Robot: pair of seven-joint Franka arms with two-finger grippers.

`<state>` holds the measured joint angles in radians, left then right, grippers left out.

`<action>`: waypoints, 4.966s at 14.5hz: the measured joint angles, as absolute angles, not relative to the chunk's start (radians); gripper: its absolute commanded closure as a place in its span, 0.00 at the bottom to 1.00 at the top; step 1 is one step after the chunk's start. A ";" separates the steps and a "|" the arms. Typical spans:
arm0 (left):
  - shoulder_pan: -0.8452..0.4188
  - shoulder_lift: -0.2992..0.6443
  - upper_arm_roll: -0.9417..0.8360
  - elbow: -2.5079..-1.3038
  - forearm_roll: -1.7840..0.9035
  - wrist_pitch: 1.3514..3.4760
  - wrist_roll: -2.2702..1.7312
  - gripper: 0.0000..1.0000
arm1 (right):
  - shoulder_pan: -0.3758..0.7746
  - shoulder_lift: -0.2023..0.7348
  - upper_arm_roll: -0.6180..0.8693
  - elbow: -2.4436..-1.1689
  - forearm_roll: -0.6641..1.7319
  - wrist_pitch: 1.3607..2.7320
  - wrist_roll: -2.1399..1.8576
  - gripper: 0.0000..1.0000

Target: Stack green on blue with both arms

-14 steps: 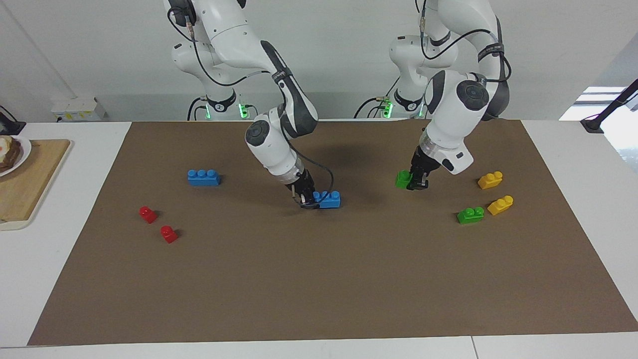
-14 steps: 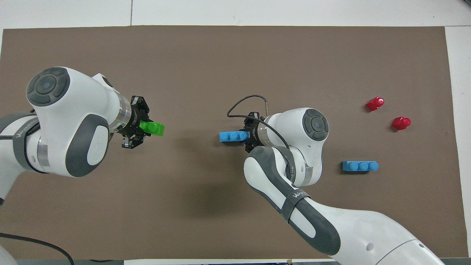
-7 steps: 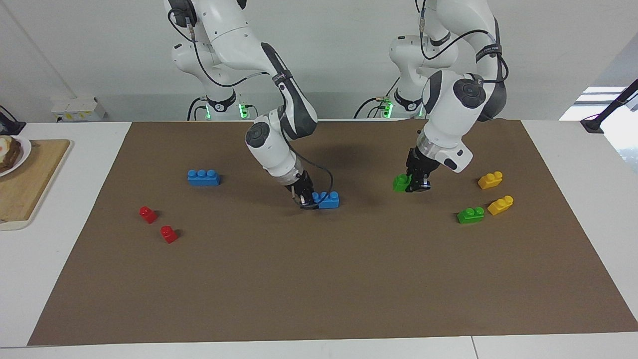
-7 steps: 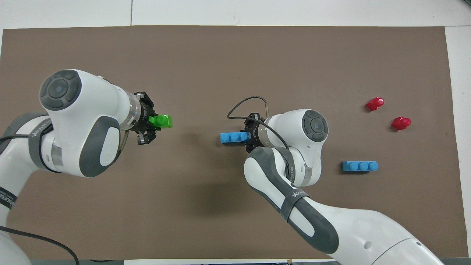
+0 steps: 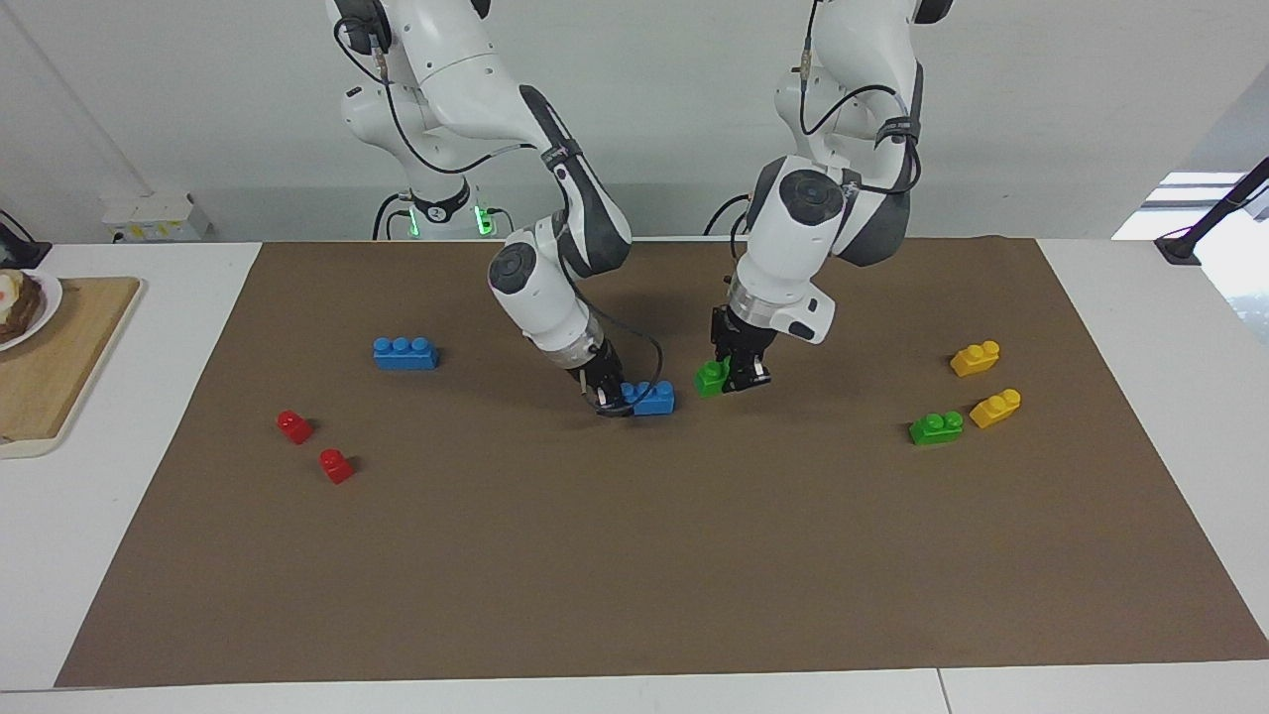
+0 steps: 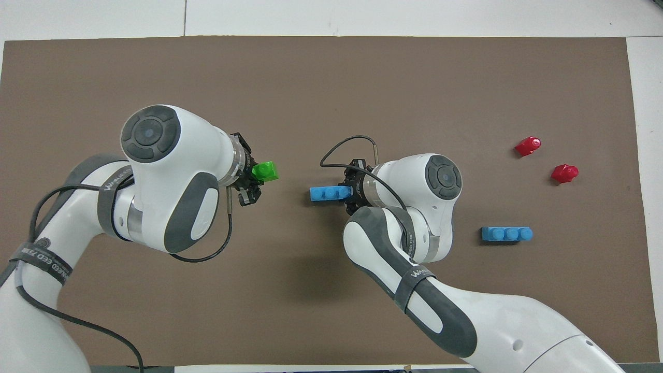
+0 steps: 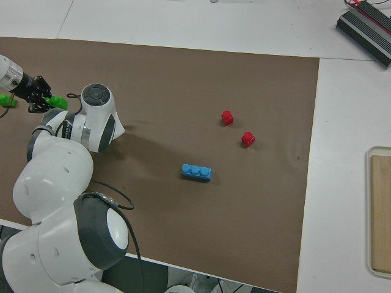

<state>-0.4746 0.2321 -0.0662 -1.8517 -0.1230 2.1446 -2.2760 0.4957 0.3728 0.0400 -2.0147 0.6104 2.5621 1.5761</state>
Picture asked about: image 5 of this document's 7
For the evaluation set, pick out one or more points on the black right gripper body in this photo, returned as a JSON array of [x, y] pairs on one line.
[[598, 367]]

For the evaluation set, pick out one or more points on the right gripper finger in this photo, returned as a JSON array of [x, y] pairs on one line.
[[606, 398], [623, 397]]

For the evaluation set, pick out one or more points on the yellow two-stud brick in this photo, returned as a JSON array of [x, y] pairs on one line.
[[975, 358], [995, 408]]

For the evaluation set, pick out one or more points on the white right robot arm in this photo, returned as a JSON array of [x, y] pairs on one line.
[[466, 89]]

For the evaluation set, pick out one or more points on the black camera stand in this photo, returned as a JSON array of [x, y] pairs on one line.
[[1224, 203]]

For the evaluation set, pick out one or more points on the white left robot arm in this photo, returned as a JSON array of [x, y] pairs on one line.
[[793, 238]]

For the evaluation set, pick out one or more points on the green brick white-marked studs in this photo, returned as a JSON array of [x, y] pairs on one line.
[[936, 428]]

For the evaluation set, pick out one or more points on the blue three-stud brick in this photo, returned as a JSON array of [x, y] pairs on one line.
[[654, 399], [404, 354]]

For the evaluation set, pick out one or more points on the plain green two-stud brick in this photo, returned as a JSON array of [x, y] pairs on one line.
[[709, 380]]

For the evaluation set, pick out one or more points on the white power socket box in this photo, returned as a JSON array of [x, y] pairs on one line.
[[154, 218]]

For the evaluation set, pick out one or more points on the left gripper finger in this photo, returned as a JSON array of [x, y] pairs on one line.
[[735, 375], [758, 370]]

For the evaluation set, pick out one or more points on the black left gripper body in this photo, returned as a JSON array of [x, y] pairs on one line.
[[742, 339]]

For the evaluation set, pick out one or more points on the white plate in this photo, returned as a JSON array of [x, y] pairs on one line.
[[48, 297]]

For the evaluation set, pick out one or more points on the red one-stud brick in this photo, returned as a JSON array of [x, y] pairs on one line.
[[336, 466], [294, 427]]

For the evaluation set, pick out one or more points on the brown table mat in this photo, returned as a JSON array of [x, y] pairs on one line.
[[634, 555]]

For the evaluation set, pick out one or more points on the wooden cutting board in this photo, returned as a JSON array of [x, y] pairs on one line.
[[50, 367]]

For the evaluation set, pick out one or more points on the toast with egg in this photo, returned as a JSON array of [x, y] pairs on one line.
[[15, 307]]

